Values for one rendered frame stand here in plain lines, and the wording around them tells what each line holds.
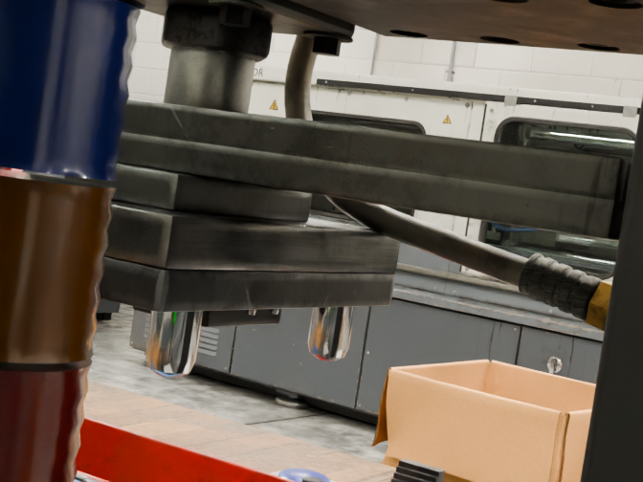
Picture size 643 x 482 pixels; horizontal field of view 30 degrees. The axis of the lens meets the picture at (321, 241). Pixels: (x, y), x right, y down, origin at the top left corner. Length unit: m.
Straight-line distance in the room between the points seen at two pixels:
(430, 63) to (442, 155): 7.59
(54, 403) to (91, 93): 0.06
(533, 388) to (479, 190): 2.98
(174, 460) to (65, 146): 0.65
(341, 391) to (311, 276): 5.33
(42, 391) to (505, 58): 7.54
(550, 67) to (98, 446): 6.81
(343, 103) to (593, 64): 2.07
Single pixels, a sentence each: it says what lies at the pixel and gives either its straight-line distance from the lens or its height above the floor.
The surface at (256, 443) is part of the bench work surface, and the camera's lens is 1.17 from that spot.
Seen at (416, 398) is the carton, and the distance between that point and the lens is 2.93.
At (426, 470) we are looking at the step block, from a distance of 0.78.
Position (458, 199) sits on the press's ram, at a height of 1.16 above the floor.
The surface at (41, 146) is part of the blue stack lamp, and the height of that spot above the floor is 1.16.
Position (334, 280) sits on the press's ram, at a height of 1.12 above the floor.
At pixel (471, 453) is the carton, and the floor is 0.58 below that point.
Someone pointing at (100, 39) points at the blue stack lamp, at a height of 1.18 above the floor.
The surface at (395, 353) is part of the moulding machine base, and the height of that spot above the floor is 0.40.
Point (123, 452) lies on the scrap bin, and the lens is 0.90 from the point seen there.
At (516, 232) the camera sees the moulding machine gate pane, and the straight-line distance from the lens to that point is 5.37.
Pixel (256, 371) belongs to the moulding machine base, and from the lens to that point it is 6.15.
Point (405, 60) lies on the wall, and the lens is 8.11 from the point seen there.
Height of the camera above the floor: 1.16
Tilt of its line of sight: 3 degrees down
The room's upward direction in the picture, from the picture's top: 8 degrees clockwise
